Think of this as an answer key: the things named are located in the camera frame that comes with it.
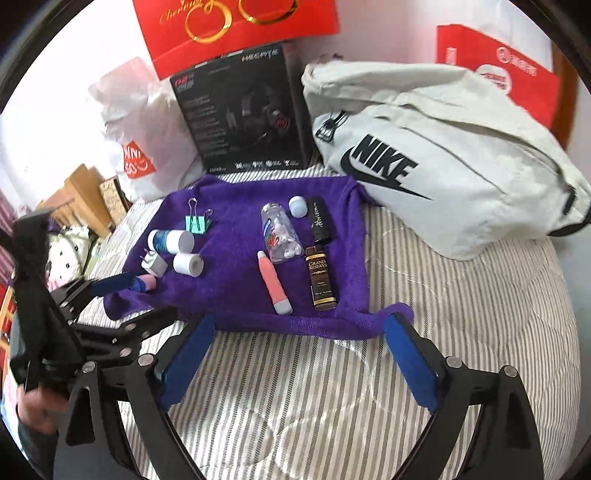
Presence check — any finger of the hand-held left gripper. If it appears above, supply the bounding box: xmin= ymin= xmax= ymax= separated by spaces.
xmin=51 ymin=272 xmax=138 ymax=319
xmin=74 ymin=307 xmax=178 ymax=365

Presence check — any red white shopping bag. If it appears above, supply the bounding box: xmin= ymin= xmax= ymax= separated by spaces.
xmin=436 ymin=24 xmax=561 ymax=131

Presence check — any grey shoulder bag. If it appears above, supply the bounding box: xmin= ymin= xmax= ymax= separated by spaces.
xmin=301 ymin=53 xmax=591 ymax=260

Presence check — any brown wooden post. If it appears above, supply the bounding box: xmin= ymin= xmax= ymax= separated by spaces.
xmin=551 ymin=46 xmax=580 ymax=148

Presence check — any wicker basket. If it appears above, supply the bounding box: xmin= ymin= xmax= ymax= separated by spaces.
xmin=99 ymin=175 xmax=130 ymax=215

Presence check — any brown gold lighter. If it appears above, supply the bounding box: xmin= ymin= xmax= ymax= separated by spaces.
xmin=305 ymin=246 xmax=337 ymax=311

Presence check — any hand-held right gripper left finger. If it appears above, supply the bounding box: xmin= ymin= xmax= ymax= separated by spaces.
xmin=48 ymin=315 xmax=218 ymax=480

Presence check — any purple towel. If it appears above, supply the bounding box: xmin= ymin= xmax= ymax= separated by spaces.
xmin=104 ymin=174 xmax=415 ymax=341

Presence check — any clear plastic bottle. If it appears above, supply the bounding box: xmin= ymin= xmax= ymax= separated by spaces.
xmin=261 ymin=202 xmax=303 ymax=265

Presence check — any pink tube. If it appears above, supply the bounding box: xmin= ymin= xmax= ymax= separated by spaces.
xmin=257 ymin=250 xmax=294 ymax=316

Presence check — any wooden furniture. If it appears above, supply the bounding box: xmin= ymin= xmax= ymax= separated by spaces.
xmin=37 ymin=164 xmax=127 ymax=236

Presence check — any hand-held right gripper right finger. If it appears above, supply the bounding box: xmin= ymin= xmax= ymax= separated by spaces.
xmin=382 ymin=311 xmax=550 ymax=480

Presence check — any white plastic bag red logo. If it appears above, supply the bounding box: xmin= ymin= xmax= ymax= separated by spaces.
xmin=88 ymin=56 xmax=206 ymax=202

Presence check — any white charger plug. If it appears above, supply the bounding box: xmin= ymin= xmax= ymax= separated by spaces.
xmin=141 ymin=249 xmax=169 ymax=278

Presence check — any person's left hand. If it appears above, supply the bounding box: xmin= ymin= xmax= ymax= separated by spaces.
xmin=14 ymin=383 xmax=61 ymax=435

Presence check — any polka dot plush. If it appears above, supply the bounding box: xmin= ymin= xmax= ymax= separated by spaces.
xmin=46 ymin=225 xmax=100 ymax=282

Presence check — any black headset box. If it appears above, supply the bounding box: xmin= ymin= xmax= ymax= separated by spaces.
xmin=170 ymin=41 xmax=315 ymax=175

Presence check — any red gold paper bag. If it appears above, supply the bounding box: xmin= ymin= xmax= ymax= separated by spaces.
xmin=131 ymin=0 xmax=341 ymax=80

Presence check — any blue white small bottle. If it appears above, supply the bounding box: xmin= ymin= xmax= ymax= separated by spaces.
xmin=147 ymin=228 xmax=195 ymax=254

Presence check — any green binder clip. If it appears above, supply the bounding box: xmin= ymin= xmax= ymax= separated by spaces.
xmin=185 ymin=198 xmax=215 ymax=234

